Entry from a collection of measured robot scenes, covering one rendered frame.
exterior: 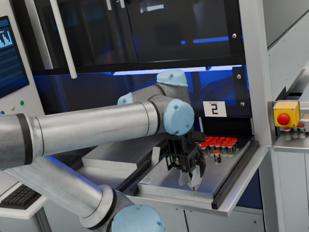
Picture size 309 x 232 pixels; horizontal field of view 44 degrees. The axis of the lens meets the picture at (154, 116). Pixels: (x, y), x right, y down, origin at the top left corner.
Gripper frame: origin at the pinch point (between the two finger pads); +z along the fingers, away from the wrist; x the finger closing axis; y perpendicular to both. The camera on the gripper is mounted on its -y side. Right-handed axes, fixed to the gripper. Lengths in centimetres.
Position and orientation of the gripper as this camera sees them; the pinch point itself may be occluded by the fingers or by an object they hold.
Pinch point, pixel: (195, 185)
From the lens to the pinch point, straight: 116.0
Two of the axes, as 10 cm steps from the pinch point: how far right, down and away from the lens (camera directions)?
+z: 1.9, 9.2, 3.4
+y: -5.0, 3.9, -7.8
